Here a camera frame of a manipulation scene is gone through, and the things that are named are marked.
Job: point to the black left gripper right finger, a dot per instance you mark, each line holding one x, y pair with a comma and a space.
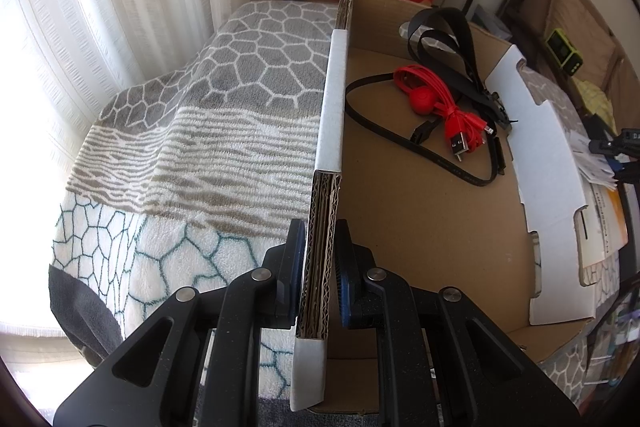
352, 263

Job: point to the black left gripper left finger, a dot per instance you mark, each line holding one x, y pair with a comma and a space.
285, 262

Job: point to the brown cardboard box tray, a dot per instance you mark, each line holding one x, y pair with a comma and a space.
510, 246

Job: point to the white paper leaflet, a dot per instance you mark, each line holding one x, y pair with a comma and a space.
594, 168

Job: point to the white orange passport box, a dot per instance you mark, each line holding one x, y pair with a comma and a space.
601, 230

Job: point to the yellow checked cloth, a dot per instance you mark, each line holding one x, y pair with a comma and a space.
592, 101

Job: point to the green small device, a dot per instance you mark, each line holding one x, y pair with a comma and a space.
564, 52

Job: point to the grey white patterned blanket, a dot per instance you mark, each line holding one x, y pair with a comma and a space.
184, 183

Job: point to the brown sofa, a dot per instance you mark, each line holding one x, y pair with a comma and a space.
606, 65

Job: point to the white sheer curtain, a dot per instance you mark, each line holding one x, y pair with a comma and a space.
61, 62

